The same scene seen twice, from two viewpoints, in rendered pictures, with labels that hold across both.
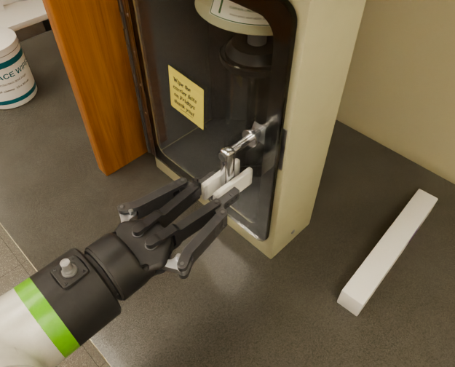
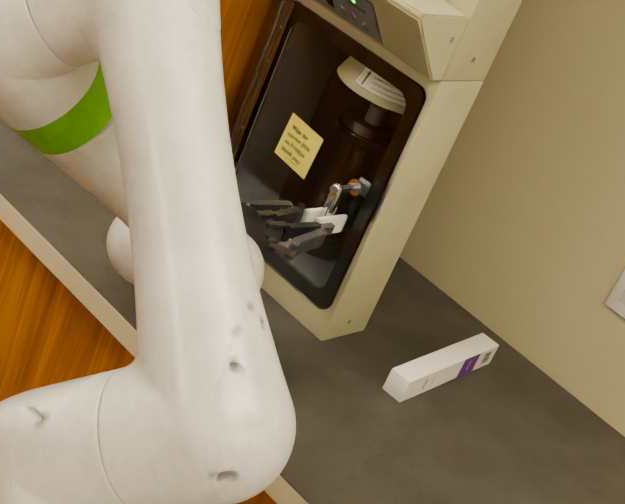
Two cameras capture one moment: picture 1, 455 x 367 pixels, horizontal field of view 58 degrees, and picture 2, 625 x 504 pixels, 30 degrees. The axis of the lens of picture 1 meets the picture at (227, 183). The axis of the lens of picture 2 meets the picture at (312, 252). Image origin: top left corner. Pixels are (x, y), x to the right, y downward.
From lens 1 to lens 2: 1.29 m
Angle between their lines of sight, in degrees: 24
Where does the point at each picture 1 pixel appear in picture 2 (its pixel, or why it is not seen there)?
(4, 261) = not seen: outside the picture
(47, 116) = not seen: hidden behind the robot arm
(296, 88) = (409, 149)
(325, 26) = (439, 113)
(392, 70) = (479, 216)
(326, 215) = (382, 331)
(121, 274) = (254, 228)
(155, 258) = (272, 235)
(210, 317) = not seen: hidden behind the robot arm
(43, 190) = (68, 207)
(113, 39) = (229, 78)
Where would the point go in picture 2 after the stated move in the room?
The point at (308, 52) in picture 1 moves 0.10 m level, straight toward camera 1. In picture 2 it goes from (425, 126) to (417, 147)
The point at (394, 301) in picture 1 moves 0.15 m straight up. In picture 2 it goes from (436, 405) to (477, 330)
